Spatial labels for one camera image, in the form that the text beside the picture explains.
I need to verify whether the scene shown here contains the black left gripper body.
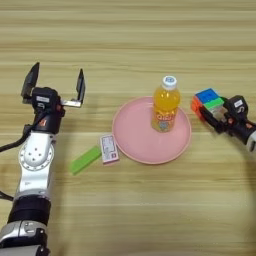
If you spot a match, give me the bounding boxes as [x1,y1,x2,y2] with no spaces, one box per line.
[21,95,83,135]

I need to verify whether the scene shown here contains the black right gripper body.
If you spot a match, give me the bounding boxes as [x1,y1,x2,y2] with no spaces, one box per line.
[213,111,256,144]

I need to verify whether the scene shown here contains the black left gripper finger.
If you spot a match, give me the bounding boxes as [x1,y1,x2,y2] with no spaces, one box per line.
[75,68,86,103]
[20,61,40,98]

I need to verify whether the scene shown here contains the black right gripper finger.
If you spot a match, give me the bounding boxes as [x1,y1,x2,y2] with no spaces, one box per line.
[199,108,224,134]
[220,97,233,111]

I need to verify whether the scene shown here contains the multicoloured puzzle cube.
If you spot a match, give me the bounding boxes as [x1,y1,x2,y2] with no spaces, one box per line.
[190,87,225,121]

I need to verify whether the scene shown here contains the orange juice bottle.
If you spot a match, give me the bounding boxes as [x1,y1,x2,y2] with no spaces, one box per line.
[150,75,181,134]

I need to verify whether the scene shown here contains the pink round plate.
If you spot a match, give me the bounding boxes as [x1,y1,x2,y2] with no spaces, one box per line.
[111,96,193,165]

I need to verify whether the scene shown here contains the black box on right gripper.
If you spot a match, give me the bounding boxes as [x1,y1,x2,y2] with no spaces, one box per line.
[228,95,250,118]

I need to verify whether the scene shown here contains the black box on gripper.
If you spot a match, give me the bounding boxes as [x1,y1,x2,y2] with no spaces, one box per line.
[228,95,250,118]
[32,87,62,112]

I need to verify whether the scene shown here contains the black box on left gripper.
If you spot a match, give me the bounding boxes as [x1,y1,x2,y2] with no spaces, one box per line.
[32,87,62,112]

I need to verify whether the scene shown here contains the green rectangular block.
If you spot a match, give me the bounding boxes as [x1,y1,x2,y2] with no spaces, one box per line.
[69,145,103,176]

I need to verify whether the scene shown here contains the small pink white card box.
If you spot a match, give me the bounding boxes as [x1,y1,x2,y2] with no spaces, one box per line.
[99,133,120,165]

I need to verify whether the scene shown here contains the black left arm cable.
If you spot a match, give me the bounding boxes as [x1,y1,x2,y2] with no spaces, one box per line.
[0,111,48,154]

